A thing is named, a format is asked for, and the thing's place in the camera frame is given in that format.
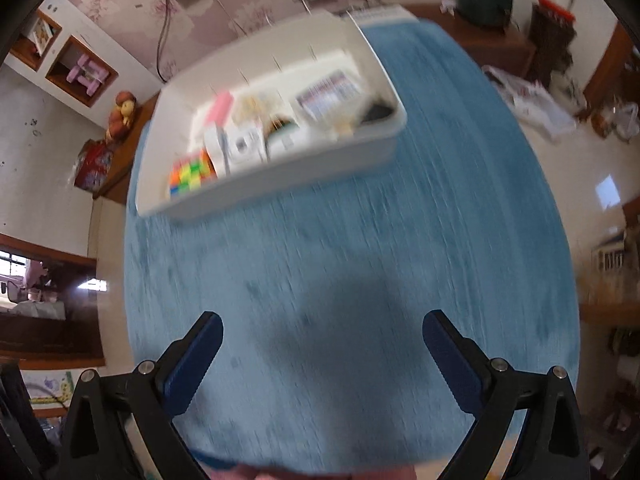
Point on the bowl of fruit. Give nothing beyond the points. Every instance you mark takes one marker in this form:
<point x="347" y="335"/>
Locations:
<point x="122" y="117"/>

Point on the green and gold bottle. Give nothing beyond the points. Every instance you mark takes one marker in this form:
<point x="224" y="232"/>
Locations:
<point x="281" y="126"/>

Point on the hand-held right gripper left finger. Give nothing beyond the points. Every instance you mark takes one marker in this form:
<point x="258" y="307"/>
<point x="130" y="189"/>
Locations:
<point x="192" y="360"/>

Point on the small clear plastic case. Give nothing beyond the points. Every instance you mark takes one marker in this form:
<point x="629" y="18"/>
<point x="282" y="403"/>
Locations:
<point x="250" y="110"/>

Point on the red tissue pack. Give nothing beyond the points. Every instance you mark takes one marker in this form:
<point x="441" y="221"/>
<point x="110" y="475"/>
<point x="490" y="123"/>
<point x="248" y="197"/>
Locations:
<point x="95" y="167"/>

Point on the dark carved stand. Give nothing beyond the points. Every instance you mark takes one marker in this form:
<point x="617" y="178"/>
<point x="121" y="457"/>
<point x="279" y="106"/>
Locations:
<point x="550" y="47"/>

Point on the black charger plug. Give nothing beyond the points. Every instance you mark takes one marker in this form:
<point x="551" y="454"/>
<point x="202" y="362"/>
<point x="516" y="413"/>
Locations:
<point x="377" y="112"/>

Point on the white body tape measure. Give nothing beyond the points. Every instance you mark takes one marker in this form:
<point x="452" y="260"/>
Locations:
<point x="214" y="147"/>

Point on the white set-top box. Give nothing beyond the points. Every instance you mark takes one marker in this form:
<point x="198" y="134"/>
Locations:
<point x="385" y="15"/>

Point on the white plastic bag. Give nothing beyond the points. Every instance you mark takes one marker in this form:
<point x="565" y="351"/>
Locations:
<point x="535" y="105"/>

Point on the colourful puzzle cube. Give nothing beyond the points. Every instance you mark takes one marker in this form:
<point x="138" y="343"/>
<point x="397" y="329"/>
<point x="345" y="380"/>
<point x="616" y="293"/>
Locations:
<point x="191" y="174"/>

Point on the clear plastic bag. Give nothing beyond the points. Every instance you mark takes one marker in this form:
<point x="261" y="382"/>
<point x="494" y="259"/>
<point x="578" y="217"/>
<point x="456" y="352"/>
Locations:
<point x="620" y="122"/>

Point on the picture book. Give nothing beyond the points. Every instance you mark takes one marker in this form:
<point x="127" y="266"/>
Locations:
<point x="40" y="35"/>

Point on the pink dumbbell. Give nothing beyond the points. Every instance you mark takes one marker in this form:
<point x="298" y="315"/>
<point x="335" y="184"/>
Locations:
<point x="79" y="70"/>
<point x="95" y="80"/>

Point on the blue plush blanket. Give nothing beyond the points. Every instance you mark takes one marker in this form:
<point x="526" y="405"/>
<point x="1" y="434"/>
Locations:
<point x="350" y="240"/>

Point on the white plastic storage box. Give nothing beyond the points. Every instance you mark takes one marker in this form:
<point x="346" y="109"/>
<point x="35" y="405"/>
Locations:
<point x="310" y="175"/>

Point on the wooden side cabinet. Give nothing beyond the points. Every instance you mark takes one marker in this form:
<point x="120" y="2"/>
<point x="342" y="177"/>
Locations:
<point x="125" y="160"/>

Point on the clear box with barcode label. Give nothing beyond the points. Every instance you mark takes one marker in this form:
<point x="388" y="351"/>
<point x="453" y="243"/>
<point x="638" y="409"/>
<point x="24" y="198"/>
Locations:
<point x="327" y="94"/>

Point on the wooden television bench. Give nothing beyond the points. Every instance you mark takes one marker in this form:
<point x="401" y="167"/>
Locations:
<point x="500" y="50"/>

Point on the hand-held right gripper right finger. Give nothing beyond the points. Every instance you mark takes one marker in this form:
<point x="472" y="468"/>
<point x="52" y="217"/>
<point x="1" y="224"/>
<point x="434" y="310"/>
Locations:
<point x="450" y="360"/>

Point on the white compact camera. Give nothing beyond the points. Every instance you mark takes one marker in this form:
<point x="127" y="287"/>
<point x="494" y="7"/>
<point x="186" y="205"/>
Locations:
<point x="244" y="147"/>

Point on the pink garment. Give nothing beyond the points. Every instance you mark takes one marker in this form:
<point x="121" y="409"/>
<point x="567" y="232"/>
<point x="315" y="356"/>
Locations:
<point x="310" y="472"/>

